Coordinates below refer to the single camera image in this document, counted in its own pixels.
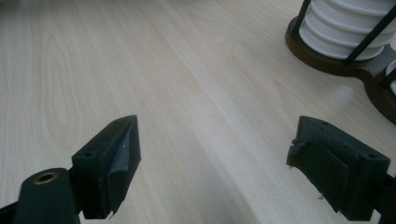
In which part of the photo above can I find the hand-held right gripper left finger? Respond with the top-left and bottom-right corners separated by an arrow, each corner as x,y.
71,114 -> 142,220

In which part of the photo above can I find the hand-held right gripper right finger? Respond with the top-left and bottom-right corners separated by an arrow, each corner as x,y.
286,115 -> 391,222

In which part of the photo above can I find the dark wooden wire cup holder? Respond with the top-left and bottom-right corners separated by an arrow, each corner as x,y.
284,0 -> 396,126

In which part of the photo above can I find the short stack of white cups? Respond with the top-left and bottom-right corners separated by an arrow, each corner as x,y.
298,0 -> 396,62

